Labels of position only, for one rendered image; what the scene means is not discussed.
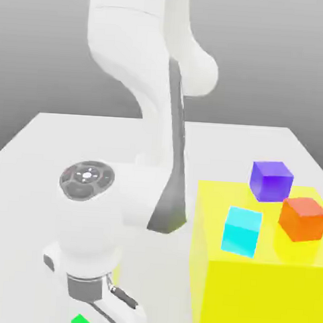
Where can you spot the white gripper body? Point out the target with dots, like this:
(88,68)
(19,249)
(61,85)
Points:
(131,319)

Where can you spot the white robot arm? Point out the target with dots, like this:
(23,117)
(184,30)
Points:
(122,94)

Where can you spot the large yellow box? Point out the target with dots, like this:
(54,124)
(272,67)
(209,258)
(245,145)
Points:
(260,299)

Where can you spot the small purple cube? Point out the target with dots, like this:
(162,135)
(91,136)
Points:
(270,181)

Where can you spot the small cyan cube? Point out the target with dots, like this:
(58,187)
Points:
(240,233)

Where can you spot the small orange cube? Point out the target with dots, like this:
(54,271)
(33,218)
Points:
(303,221)

